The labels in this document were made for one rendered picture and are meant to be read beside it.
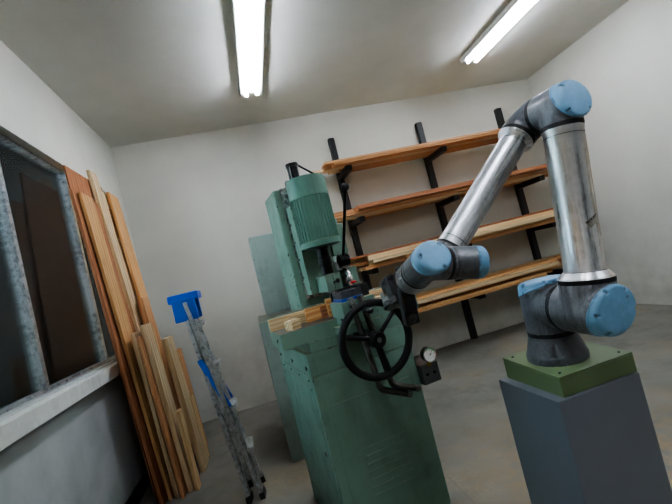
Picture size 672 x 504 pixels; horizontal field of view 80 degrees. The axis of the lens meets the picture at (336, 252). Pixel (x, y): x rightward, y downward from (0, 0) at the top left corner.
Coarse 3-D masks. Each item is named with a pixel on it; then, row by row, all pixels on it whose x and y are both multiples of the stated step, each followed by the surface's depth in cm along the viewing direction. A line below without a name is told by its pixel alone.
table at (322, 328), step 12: (384, 312) 164; (312, 324) 156; (324, 324) 155; (336, 324) 157; (276, 336) 156; (288, 336) 150; (300, 336) 152; (312, 336) 153; (324, 336) 155; (288, 348) 150
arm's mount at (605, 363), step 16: (592, 352) 132; (608, 352) 129; (624, 352) 126; (512, 368) 142; (528, 368) 133; (544, 368) 129; (560, 368) 126; (576, 368) 123; (592, 368) 122; (608, 368) 123; (624, 368) 125; (528, 384) 135; (544, 384) 127; (560, 384) 120; (576, 384) 121; (592, 384) 122
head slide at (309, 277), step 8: (288, 208) 186; (288, 216) 189; (296, 232) 182; (296, 240) 185; (296, 248) 188; (328, 248) 186; (304, 256) 182; (312, 256) 183; (304, 264) 182; (312, 264) 183; (304, 272) 184; (312, 272) 182; (320, 272) 184; (304, 280) 187; (312, 280) 182; (312, 288) 181
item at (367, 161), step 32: (416, 128) 437; (352, 160) 369; (384, 160) 396; (416, 192) 376; (448, 192) 389; (352, 224) 401; (512, 224) 390; (544, 224) 404; (384, 256) 380; (448, 288) 386; (480, 288) 394
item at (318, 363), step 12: (396, 336) 165; (336, 348) 156; (348, 348) 157; (360, 348) 159; (372, 348) 161; (384, 348) 162; (396, 348) 165; (288, 360) 186; (300, 360) 163; (312, 360) 152; (324, 360) 154; (336, 360) 155; (360, 360) 159; (312, 372) 152; (324, 372) 153
